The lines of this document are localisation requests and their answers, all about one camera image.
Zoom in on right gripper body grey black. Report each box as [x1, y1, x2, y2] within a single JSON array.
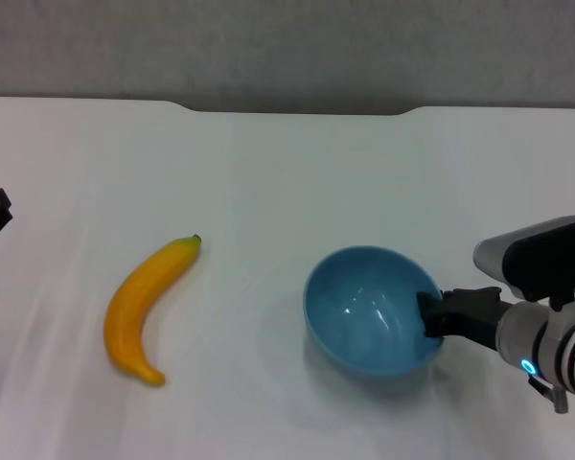
[[459, 299, 541, 364]]

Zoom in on blue plastic bowl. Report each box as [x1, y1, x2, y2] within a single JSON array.
[[302, 245, 446, 380]]

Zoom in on yellow plastic banana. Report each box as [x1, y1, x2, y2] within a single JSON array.
[[103, 233, 204, 387]]

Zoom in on grey right arm cable plug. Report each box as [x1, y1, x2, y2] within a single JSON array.
[[526, 375, 569, 414]]

